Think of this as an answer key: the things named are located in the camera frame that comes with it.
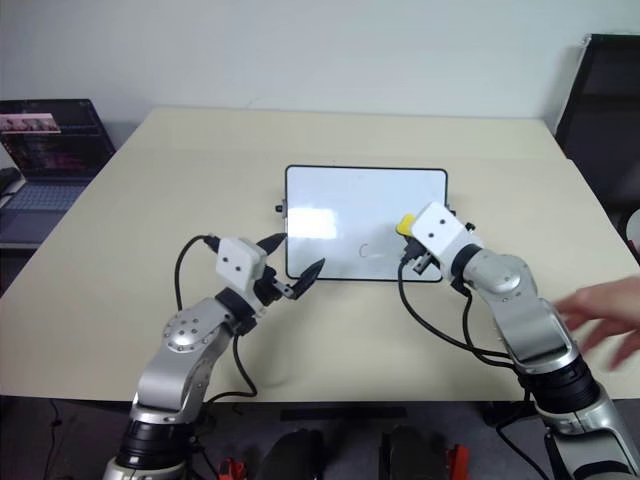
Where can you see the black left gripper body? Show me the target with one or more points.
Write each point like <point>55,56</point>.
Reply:
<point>267,290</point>

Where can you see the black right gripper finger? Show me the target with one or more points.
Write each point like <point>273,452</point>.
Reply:
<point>407,246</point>

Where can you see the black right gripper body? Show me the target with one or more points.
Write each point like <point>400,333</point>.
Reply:
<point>421,264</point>

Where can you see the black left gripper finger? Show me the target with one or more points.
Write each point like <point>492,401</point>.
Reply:
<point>309,277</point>
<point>272,244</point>

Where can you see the yellow whiteboard eraser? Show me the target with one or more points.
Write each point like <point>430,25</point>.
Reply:
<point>405,225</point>

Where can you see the black-framed whiteboard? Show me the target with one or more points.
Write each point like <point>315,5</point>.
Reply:
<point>360,210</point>

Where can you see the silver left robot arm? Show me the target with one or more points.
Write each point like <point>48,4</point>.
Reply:
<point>185,350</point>

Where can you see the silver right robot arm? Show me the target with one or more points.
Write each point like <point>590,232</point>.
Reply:
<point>535,330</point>

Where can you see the person's bare hand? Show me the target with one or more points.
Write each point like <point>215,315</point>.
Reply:
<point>600,310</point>

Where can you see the black table crossbar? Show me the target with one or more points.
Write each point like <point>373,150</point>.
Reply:
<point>345,414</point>

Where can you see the red and black clamp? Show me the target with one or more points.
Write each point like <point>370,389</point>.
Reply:
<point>232,467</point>
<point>459,460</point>

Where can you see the black office chair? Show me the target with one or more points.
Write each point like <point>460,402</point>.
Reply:
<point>600,115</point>

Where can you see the open grey laptop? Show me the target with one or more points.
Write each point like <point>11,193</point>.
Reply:
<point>50,160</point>

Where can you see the black device beside laptop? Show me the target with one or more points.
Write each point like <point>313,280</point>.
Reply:
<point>9,182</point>

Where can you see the whiteboard side bracket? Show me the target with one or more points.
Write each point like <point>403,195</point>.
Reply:
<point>281,209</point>

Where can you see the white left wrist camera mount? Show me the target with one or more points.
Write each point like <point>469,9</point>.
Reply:
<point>240,262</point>

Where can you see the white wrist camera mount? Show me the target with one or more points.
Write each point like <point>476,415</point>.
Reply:
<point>240,262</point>
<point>442,230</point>

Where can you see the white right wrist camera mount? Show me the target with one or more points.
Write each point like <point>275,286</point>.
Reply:
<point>442,230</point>

